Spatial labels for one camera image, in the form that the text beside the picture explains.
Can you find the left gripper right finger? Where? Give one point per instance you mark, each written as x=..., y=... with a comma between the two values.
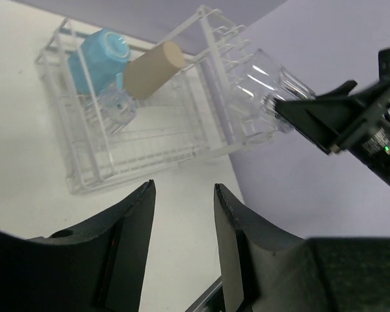
x=265, y=268

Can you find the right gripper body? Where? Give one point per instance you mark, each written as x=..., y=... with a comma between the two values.
x=375, y=100

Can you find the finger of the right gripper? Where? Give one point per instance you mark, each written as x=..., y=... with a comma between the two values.
x=341, y=92
x=321, y=121

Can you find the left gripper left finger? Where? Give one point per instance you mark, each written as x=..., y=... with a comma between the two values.
x=95, y=265

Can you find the clear glass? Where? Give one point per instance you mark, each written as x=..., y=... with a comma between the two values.
x=117, y=106
x=264, y=81

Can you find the beige tall tumbler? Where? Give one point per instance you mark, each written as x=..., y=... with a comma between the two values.
x=150, y=71

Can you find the light blue faceted mug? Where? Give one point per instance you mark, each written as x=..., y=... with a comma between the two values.
x=106, y=54

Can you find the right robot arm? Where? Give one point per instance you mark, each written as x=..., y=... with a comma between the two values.
x=373, y=149

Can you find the clear acrylic plate holder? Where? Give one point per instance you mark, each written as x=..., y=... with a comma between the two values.
x=217, y=52

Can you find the white wire dish rack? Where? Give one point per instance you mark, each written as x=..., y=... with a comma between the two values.
x=167, y=131

